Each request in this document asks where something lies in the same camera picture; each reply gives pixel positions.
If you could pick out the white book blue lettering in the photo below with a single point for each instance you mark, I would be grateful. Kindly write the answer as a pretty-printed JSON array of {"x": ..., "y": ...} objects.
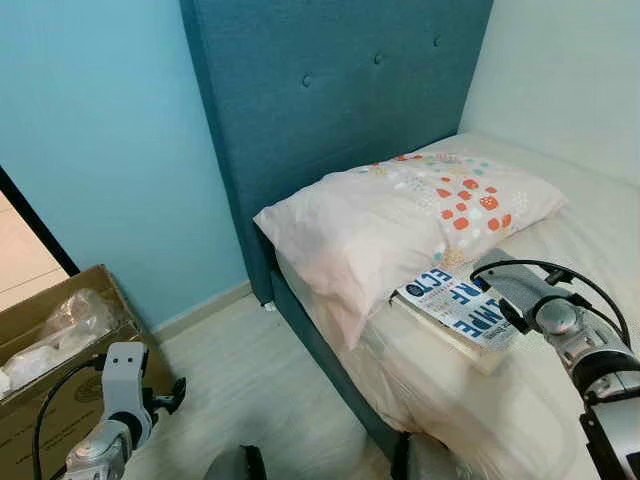
[{"x": 460, "y": 305}]

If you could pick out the pink pillow orange dots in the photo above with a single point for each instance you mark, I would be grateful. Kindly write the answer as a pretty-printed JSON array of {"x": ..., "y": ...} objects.
[{"x": 400, "y": 220}]

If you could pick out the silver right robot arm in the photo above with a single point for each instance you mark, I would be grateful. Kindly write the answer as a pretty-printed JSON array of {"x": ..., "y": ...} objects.
[{"x": 590, "y": 360}]

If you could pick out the grey robot left leg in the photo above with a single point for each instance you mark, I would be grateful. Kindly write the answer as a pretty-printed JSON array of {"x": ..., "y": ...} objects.
[{"x": 235, "y": 465}]

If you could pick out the beige bed mattress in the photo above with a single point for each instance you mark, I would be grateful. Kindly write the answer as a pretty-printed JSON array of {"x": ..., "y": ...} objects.
[{"x": 560, "y": 240}]

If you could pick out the crumpled clear plastic bag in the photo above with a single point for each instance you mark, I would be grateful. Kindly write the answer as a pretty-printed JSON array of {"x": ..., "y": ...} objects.
[{"x": 60, "y": 325}]

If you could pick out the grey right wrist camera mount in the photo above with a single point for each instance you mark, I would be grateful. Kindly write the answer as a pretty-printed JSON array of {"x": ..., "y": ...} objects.
[{"x": 510, "y": 280}]

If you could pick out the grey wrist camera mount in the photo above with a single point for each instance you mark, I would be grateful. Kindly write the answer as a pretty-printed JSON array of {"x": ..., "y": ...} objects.
[
  {"x": 510, "y": 280},
  {"x": 125, "y": 375}
]

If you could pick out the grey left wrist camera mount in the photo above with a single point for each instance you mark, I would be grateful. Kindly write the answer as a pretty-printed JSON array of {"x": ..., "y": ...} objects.
[{"x": 125, "y": 375}]

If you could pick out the black door frame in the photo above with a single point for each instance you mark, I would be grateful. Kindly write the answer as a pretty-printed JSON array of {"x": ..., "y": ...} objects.
[{"x": 35, "y": 225}]

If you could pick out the dark blue upholstered bed frame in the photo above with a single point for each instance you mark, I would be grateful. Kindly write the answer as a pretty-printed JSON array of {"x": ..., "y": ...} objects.
[{"x": 330, "y": 90}]

